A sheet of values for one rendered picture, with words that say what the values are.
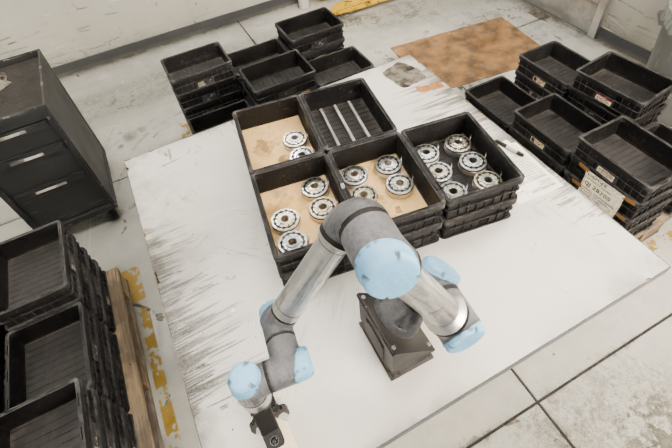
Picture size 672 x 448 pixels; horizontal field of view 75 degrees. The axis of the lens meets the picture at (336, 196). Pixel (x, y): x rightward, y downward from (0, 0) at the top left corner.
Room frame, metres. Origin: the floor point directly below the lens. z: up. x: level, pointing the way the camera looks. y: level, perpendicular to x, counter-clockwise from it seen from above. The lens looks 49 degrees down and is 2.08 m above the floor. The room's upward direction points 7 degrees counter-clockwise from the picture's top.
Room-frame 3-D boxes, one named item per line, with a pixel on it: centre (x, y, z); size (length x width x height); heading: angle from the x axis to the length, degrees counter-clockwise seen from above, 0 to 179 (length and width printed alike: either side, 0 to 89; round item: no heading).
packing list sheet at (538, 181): (1.22, -0.76, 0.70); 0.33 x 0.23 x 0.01; 22
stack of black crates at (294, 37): (2.88, 0.04, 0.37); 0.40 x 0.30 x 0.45; 112
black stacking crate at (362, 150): (1.07, -0.17, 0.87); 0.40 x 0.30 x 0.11; 13
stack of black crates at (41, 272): (1.13, 1.33, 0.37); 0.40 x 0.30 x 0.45; 22
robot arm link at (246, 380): (0.37, 0.25, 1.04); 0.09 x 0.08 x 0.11; 104
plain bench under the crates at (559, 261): (1.15, -0.06, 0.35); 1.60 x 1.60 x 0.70; 22
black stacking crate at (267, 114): (1.39, 0.21, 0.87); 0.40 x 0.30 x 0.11; 13
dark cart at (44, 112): (2.03, 1.64, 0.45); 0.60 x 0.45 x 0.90; 22
